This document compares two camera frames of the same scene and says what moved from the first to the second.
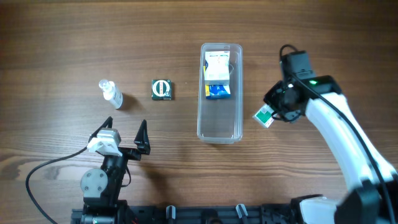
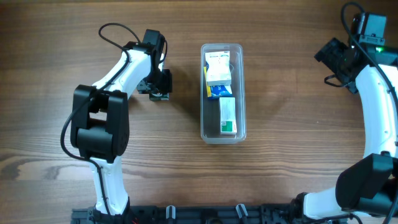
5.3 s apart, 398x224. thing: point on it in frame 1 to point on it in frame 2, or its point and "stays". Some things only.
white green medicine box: x=264 y=116 to x=227 y=116
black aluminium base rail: x=257 y=214 stays
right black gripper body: x=280 y=101 to x=325 y=54
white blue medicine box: x=217 y=68 stays
